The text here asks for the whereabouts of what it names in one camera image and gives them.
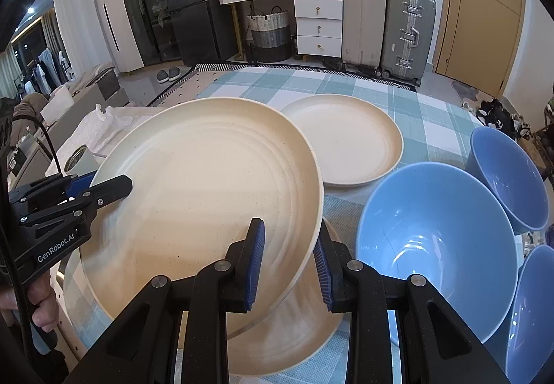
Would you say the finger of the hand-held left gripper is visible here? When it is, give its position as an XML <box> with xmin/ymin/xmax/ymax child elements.
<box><xmin>17</xmin><ymin>175</ymin><xmax>133</xmax><ymax>238</ymax></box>
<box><xmin>9</xmin><ymin>171</ymin><xmax>101</xmax><ymax>205</ymax></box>

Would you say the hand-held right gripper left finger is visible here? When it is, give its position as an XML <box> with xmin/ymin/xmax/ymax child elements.
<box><xmin>64</xmin><ymin>217</ymin><xmax>266</xmax><ymax>384</ymax></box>

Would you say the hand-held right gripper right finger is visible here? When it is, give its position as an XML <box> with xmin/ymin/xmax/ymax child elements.
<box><xmin>312</xmin><ymin>232</ymin><xmax>511</xmax><ymax>384</ymax></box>

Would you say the cream plate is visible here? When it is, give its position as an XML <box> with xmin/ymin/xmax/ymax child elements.
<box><xmin>80</xmin><ymin>97</ymin><xmax>324</xmax><ymax>339</ymax></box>
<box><xmin>280</xmin><ymin>95</ymin><xmax>404</xmax><ymax>189</ymax></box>
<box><xmin>227</xmin><ymin>217</ymin><xmax>349</xmax><ymax>377</ymax></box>

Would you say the blue bowl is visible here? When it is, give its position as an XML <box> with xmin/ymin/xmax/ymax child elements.
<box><xmin>356</xmin><ymin>162</ymin><xmax>519</xmax><ymax>343</ymax></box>
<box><xmin>466</xmin><ymin>126</ymin><xmax>550</xmax><ymax>235</ymax></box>
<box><xmin>506</xmin><ymin>244</ymin><xmax>554</xmax><ymax>384</ymax></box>

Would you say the person's left forearm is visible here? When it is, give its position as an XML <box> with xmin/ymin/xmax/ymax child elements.
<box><xmin>0</xmin><ymin>310</ymin><xmax>70</xmax><ymax>384</ymax></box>

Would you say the person's left hand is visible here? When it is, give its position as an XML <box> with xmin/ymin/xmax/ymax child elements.
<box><xmin>0</xmin><ymin>276</ymin><xmax>59</xmax><ymax>335</ymax></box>

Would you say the white plastic bag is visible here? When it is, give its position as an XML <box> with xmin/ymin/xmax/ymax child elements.
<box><xmin>56</xmin><ymin>105</ymin><xmax>167</xmax><ymax>160</ymax></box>

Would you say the brown quilted cloth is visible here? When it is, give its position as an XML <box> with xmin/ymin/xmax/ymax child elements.
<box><xmin>11</xmin><ymin>92</ymin><xmax>50</xmax><ymax>146</ymax></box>

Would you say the grey sofa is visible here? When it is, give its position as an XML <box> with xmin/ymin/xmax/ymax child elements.
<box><xmin>47</xmin><ymin>63</ymin><xmax>131</xmax><ymax>129</ymax></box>

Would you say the hanging clothes rack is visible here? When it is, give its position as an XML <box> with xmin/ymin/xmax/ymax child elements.
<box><xmin>17</xmin><ymin>47</ymin><xmax>72</xmax><ymax>96</ymax></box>

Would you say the white sheer curtain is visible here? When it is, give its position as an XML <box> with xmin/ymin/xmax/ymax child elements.
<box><xmin>52</xmin><ymin>0</ymin><xmax>107</xmax><ymax>82</ymax></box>

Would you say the white tall cabinet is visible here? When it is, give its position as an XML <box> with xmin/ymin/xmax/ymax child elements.
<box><xmin>96</xmin><ymin>0</ymin><xmax>144</xmax><ymax>74</ymax></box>

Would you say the checked tablecloth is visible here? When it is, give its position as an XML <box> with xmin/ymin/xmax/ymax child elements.
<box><xmin>61</xmin><ymin>66</ymin><xmax>520</xmax><ymax>384</ymax></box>

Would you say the woven laundry basket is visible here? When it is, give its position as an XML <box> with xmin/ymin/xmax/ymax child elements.
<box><xmin>247</xmin><ymin>7</ymin><xmax>292</xmax><ymax>63</ymax></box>

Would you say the grey door mat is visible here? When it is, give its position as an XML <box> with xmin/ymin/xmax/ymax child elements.
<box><xmin>451</xmin><ymin>81</ymin><xmax>477</xmax><ymax>101</ymax></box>

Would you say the pile of loose shoes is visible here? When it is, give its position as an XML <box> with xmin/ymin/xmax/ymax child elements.
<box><xmin>461</xmin><ymin>98</ymin><xmax>537</xmax><ymax>142</ymax></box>

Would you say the white vanity dresser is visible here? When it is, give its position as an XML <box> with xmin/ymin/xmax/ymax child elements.
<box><xmin>216</xmin><ymin>0</ymin><xmax>345</xmax><ymax>60</ymax></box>

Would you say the beige suitcase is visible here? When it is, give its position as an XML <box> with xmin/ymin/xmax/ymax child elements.
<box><xmin>342</xmin><ymin>0</ymin><xmax>387</xmax><ymax>74</ymax></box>

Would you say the silver suitcase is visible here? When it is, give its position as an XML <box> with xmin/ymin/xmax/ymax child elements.
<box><xmin>380</xmin><ymin>0</ymin><xmax>437</xmax><ymax>84</ymax></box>

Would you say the tan door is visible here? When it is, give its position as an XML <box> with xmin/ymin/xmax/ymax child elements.
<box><xmin>434</xmin><ymin>0</ymin><xmax>526</xmax><ymax>97</ymax></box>

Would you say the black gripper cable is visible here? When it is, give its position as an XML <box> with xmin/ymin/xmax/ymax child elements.
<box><xmin>9</xmin><ymin>116</ymin><xmax>65</xmax><ymax>384</ymax></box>

